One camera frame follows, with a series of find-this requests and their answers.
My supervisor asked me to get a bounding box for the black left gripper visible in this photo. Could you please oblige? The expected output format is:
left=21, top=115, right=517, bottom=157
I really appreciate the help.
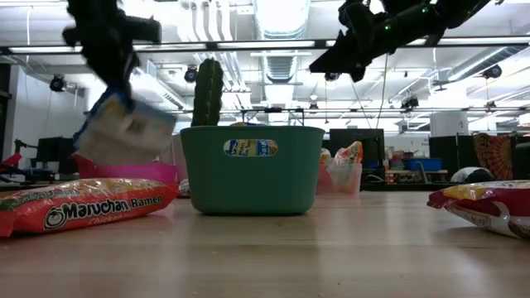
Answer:
left=61, top=0, right=162, bottom=112

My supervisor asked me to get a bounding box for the green plastic bin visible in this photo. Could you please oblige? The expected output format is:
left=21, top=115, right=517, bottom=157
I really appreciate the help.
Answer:
left=180, top=125, right=326, bottom=216

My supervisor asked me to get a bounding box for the black background monitor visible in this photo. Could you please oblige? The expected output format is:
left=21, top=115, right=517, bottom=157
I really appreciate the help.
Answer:
left=35, top=136, right=78, bottom=175
left=329, top=127, right=386, bottom=183

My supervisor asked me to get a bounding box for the clear plastic bin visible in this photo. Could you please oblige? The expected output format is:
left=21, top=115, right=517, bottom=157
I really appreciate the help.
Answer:
left=316, top=161, right=364, bottom=196

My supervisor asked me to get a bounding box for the orange patterned tapestry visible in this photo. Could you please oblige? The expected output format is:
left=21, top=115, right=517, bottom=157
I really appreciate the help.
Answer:
left=471, top=132, right=517, bottom=181

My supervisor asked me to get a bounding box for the pink plastic bin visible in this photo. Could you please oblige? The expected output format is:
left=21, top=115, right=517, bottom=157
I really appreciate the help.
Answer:
left=72, top=153, right=180, bottom=186

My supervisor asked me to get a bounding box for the white cylinder tank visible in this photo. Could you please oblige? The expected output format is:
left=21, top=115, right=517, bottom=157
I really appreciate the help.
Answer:
left=429, top=110, right=470, bottom=138

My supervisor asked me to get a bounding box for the blue storage bin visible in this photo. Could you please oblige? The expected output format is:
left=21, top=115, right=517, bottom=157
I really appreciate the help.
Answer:
left=403, top=156, right=444, bottom=172

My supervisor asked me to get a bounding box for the red background object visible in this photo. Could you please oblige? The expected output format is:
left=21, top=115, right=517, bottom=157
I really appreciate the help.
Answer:
left=0, top=151, right=24, bottom=175

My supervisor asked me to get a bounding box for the green cactus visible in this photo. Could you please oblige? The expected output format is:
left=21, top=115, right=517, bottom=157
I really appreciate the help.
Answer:
left=190, top=57, right=224, bottom=127

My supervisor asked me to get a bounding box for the distant black rail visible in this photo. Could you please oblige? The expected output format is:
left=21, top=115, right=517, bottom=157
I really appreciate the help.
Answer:
left=165, top=106, right=530, bottom=126

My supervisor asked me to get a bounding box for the black partition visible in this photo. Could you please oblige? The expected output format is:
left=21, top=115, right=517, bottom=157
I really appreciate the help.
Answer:
left=428, top=135, right=475, bottom=175

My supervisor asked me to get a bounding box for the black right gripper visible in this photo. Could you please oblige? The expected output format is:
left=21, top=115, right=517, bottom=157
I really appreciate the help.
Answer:
left=309, top=0, right=442, bottom=83

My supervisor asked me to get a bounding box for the orange Maruchan noodle packet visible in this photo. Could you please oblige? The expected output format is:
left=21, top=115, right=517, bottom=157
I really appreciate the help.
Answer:
left=318, top=147, right=335, bottom=194
left=333, top=140, right=364, bottom=183
left=0, top=177, right=180, bottom=238

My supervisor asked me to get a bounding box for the blue Maruchan noodle packet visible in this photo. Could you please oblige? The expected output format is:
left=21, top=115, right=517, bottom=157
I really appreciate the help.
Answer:
left=73, top=89, right=179, bottom=166
left=223, top=121, right=279, bottom=157

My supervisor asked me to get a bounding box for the red Maruchan noodle packet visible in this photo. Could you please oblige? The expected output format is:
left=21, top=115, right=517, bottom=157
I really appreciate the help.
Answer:
left=426, top=180, right=530, bottom=242

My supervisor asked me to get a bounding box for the black overhead crossbar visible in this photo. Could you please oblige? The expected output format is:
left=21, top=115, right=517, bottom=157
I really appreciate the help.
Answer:
left=0, top=36, right=530, bottom=55

